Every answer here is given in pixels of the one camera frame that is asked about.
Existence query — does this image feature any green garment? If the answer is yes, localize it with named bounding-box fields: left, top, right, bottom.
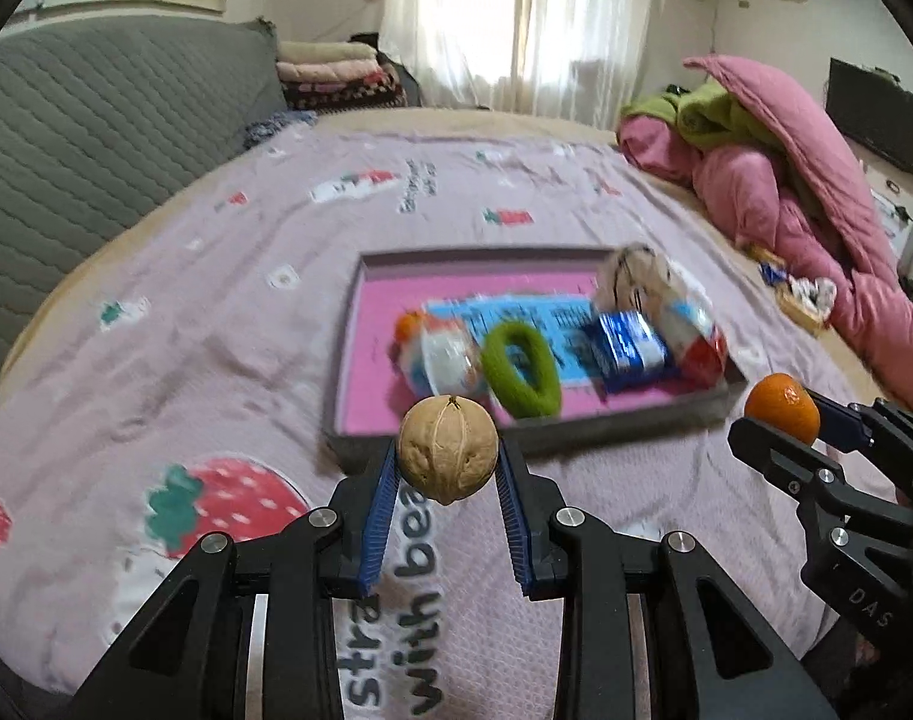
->
left=621, top=80, right=783, bottom=151

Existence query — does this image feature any brown walnut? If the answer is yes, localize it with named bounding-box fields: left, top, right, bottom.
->
left=397, top=395, right=499, bottom=505

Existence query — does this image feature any red blue snack bowl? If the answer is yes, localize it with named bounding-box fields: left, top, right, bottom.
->
left=657, top=299, right=728, bottom=388

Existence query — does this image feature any purple strawberry bedsheet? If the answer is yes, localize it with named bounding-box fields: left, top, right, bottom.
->
left=0, top=132, right=857, bottom=718

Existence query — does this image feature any blue snack packet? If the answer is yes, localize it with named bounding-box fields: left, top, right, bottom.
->
left=584, top=310, right=671, bottom=394

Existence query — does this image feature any green fuzzy ring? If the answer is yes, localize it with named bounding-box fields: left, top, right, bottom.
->
left=479, top=319, right=566, bottom=421

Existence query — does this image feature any stack of folded blankets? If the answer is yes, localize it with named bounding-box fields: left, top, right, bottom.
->
left=276, top=41, right=409, bottom=114

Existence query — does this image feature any orange tangerine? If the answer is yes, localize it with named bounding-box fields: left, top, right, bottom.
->
left=744, top=374, right=821, bottom=445
left=393, top=310, right=425, bottom=346

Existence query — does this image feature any black television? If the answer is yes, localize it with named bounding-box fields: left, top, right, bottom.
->
left=824, top=59, right=913, bottom=176

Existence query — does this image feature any white sheer curtain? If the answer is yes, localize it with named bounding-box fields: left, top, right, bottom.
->
left=380, top=0, right=663, bottom=128

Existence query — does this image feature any dark shallow box tray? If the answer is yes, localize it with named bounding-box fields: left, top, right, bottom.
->
left=323, top=245, right=747, bottom=473

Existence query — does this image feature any blue candy wrapper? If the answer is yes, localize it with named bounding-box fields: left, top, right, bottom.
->
left=759, top=262, right=788, bottom=288

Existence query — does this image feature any grey quilted headboard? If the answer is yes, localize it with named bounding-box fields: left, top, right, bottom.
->
left=0, top=15, right=286, bottom=374

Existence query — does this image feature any pink blue book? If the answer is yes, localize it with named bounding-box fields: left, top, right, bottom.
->
left=333, top=260, right=696, bottom=437

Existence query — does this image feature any yellow biscuit packet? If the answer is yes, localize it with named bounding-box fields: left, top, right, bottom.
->
left=776, top=288, right=826, bottom=337

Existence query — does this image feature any pink quilted comforter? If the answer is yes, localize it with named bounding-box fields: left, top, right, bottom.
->
left=616, top=54, right=913, bottom=411

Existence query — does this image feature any white patterned scrunchie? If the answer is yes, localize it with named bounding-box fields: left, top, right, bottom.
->
left=788, top=277, right=837, bottom=322

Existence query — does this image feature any beige mesh drawstring bag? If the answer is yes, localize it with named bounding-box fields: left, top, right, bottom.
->
left=591, top=242, right=689, bottom=320

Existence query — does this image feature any red white snack bowl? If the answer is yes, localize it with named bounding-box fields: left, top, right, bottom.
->
left=397, top=314, right=486, bottom=400

